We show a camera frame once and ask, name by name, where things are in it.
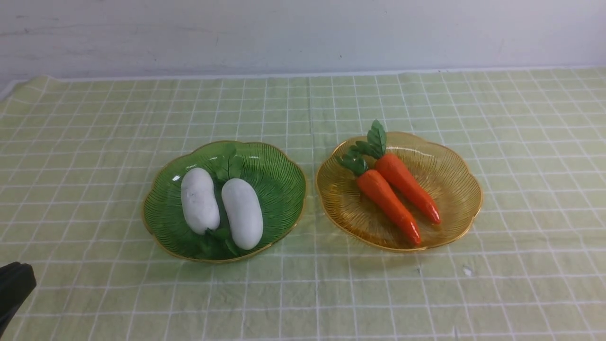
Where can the white radish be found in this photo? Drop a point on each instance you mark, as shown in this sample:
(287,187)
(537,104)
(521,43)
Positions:
(241,204)
(199,204)

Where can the orange carrot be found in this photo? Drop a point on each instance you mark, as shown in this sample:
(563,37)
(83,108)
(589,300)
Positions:
(372,184)
(394,170)

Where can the grey robot arm left side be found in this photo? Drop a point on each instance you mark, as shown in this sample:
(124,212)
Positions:
(17,281)

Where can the green glass plate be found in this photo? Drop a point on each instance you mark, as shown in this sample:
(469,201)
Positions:
(278,181)

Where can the amber glass plate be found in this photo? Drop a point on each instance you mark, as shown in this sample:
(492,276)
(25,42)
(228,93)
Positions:
(439,170)

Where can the green checked tablecloth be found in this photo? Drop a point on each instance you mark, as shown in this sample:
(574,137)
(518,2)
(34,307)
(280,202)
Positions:
(77,159)

